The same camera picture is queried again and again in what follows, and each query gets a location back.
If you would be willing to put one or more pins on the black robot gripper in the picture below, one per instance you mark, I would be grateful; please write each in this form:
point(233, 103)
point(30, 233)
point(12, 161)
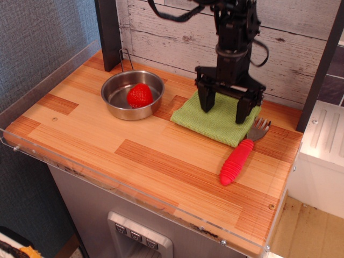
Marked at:
point(230, 77)

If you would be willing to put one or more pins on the green cloth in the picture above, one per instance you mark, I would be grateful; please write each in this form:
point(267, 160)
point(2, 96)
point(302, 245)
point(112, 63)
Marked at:
point(219, 123)

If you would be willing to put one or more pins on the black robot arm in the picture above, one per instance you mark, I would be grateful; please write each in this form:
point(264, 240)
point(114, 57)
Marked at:
point(237, 25)

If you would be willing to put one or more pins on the red toy strawberry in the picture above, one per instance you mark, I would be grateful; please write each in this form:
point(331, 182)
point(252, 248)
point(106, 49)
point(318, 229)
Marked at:
point(139, 96)

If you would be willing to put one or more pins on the stainless steel bowl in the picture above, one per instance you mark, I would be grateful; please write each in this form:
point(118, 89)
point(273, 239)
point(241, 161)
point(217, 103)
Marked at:
point(114, 93)

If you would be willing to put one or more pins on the white toy sink unit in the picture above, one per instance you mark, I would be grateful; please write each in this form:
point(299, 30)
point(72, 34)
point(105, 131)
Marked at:
point(317, 175)

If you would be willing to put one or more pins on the clear acrylic table guard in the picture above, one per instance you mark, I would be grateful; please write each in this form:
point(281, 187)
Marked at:
point(154, 163)

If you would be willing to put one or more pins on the silver dispenser button panel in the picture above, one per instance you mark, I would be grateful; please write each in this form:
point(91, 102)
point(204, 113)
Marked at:
point(136, 240)

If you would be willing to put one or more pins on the grey toy fridge cabinet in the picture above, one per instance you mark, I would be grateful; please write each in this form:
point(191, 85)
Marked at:
point(155, 219)

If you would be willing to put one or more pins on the yellow black object bottom-left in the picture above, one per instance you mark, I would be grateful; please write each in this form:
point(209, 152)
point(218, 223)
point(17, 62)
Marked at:
point(20, 252)

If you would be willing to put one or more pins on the red-handled metal fork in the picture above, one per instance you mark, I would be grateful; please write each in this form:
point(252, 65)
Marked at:
point(235, 162)

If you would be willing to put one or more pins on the dark right frame post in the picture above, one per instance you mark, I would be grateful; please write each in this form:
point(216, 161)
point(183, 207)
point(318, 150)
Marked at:
point(322, 69)

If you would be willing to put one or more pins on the dark frame post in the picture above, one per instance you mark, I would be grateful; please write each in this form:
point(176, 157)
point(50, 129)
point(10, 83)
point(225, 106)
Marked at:
point(109, 32)
point(322, 69)

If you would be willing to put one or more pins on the dark left frame post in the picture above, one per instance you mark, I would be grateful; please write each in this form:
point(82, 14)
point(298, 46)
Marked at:
point(109, 32)

